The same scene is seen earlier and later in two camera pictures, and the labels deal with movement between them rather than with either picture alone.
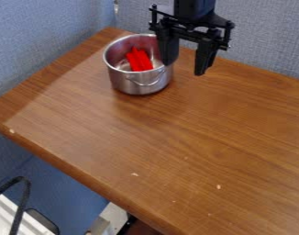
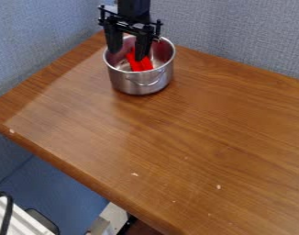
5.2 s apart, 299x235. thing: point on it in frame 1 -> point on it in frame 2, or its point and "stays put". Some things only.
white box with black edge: (35, 224) stays put
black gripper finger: (205, 56) -> (142, 45)
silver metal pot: (139, 83) stays put
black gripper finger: (169, 44) -> (114, 39)
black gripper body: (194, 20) -> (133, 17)
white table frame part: (113, 220) stays put
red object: (139, 60) stays put
